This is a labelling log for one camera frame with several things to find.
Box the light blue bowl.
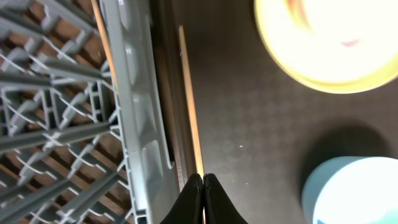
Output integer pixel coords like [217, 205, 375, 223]
[301, 156, 397, 224]

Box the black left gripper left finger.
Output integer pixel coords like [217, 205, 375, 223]
[160, 174, 203, 224]

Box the wooden chopstick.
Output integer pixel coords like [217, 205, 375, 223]
[178, 26, 205, 177]

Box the grey plastic dishwasher rack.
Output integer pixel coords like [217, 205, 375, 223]
[1, 1, 179, 223]

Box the yellow plate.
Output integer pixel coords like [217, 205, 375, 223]
[254, 0, 397, 94]

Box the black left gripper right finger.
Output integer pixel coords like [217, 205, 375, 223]
[204, 174, 248, 224]

